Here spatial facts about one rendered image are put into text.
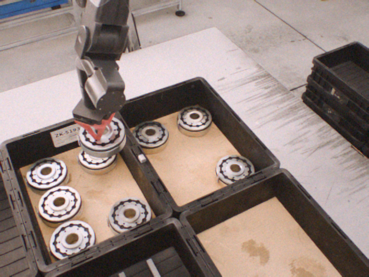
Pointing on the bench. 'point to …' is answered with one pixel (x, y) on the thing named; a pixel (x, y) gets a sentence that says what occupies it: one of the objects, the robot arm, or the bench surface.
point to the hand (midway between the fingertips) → (101, 128)
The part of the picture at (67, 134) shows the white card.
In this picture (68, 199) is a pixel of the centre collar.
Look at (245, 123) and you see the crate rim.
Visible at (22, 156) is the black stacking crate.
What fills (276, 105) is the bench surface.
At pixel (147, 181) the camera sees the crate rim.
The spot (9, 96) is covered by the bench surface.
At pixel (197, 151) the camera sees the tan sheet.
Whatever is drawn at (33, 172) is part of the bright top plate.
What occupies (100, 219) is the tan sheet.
